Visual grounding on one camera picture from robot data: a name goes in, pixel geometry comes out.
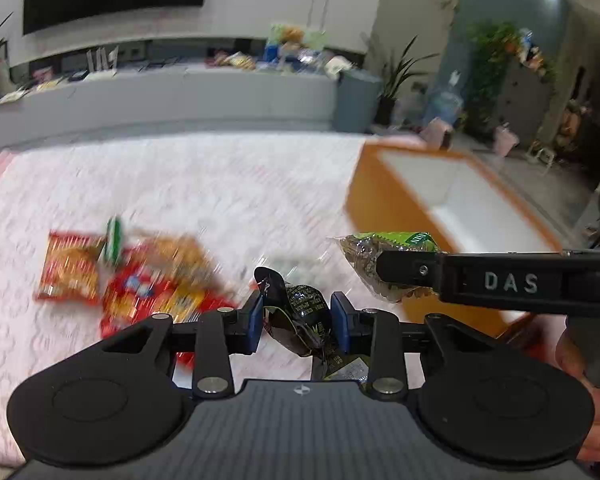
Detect green nut snack bag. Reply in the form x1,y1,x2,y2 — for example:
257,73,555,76
329,230,441,304

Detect large red snack bag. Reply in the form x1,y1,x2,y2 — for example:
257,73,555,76
98,259,242,366

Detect black snack pack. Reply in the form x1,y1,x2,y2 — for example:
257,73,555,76
254,266,368,384

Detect green sausage snack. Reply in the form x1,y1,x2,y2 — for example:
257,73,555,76
104,216,123,268

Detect red noodle stick snack bag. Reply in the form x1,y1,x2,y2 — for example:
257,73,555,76
34,231,105,304

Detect clear peanut bag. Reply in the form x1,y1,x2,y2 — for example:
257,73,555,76
126,234,222,290

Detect right human hand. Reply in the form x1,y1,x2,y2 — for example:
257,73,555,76
554,328,600,464

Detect orange storage box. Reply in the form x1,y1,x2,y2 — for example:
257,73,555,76
343,141,566,339

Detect pink space heater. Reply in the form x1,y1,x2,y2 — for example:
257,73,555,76
419,117,454,151

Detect pink watering can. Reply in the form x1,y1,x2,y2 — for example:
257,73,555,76
493,122,519,158

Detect blue water jug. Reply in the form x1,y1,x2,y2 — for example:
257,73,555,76
422,70,464,127

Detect grey trash bin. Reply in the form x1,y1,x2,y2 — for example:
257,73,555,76
332,68,382,133

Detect grey drawer cabinet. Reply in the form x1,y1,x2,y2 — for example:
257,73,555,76
492,58,553,142

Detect potted plant by bin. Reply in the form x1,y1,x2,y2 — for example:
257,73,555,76
366,34,439,127

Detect climbing ivy plant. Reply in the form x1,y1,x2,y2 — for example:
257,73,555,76
465,21,521,136

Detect teddy bear gift box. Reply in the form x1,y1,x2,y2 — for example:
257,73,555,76
265,23,326,52

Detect grey curved tv console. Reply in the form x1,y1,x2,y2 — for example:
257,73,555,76
0,63,337,151

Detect white wifi router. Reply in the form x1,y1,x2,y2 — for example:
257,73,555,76
85,47,119,80

